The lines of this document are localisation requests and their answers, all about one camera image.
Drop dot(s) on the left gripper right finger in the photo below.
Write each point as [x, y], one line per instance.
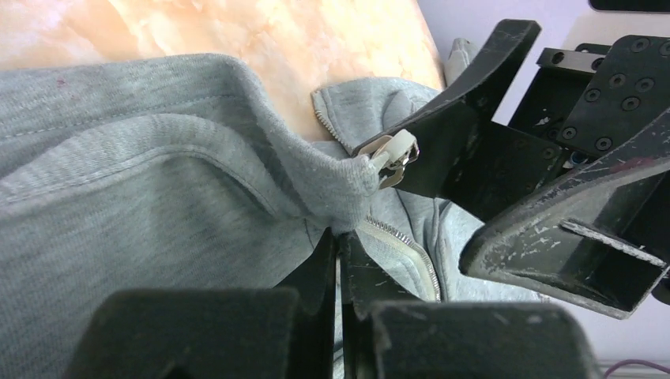
[390, 333]

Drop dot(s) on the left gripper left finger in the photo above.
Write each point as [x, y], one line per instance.
[282, 332]

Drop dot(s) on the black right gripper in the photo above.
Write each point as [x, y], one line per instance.
[597, 237]

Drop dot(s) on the metal zipper slider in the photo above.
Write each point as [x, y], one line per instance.
[390, 155]

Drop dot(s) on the grey zip-up jacket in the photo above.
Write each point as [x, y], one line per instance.
[178, 172]

